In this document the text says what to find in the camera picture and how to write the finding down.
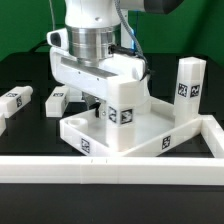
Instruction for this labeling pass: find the white obstacle rail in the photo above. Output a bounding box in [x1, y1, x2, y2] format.
[201, 115, 224, 159]
[0, 156, 224, 185]

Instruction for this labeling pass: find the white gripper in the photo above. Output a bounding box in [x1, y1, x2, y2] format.
[50, 47, 150, 118]

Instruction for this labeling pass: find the white thin cable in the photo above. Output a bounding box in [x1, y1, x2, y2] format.
[48, 0, 57, 34]

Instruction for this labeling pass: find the white desk top tray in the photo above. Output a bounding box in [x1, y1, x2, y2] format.
[60, 97, 202, 157]

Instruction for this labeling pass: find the white right obstacle rail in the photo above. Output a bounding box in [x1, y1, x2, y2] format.
[201, 115, 224, 159]

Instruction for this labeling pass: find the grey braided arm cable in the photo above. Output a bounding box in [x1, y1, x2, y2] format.
[113, 0, 150, 81]

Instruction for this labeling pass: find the white front obstacle rail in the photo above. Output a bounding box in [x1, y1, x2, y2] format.
[0, 156, 224, 185]

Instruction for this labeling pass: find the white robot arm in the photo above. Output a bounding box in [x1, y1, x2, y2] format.
[45, 0, 184, 117]

